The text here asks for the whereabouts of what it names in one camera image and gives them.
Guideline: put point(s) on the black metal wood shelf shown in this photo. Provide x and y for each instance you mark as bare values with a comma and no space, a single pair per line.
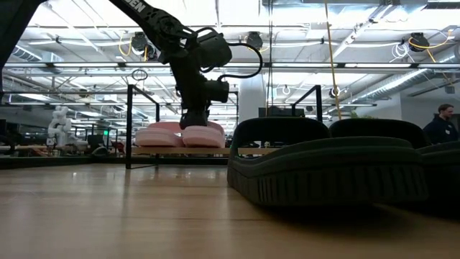
128,126

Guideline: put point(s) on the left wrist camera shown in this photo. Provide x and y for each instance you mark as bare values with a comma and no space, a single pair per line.
218,91

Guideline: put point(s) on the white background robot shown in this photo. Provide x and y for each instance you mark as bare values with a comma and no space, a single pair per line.
59,126

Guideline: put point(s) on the black background monitor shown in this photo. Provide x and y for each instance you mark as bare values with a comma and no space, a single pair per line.
280,112

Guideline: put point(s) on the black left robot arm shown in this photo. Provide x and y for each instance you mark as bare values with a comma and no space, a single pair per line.
151,14

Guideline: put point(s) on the black rubber slide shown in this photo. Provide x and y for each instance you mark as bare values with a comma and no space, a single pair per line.
323,180
377,131

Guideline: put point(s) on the long ceiling light rail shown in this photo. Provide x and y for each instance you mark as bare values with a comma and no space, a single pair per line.
305,65

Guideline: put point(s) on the person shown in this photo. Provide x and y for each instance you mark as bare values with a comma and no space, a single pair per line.
440,129

